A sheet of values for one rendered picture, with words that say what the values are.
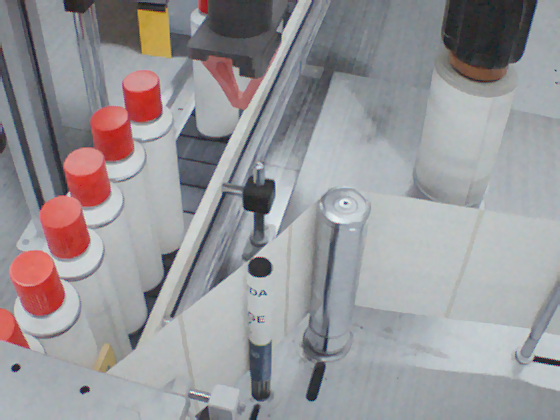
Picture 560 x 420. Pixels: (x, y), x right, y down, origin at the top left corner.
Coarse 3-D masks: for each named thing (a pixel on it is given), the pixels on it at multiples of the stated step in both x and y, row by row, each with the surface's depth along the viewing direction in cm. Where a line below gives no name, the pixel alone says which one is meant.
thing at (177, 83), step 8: (184, 64) 81; (192, 64) 82; (184, 72) 80; (192, 72) 82; (176, 80) 79; (184, 80) 80; (168, 88) 78; (176, 88) 78; (168, 96) 77; (176, 96) 79; (168, 104) 77
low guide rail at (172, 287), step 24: (288, 24) 96; (288, 48) 95; (264, 96) 87; (240, 120) 82; (240, 144) 80; (216, 192) 74; (192, 240) 70; (168, 288) 66; (168, 312) 65; (144, 336) 62
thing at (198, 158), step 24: (288, 0) 108; (312, 0) 108; (192, 120) 87; (192, 144) 84; (216, 144) 84; (192, 168) 81; (216, 168) 81; (192, 192) 79; (192, 216) 76; (168, 264) 72; (192, 264) 72
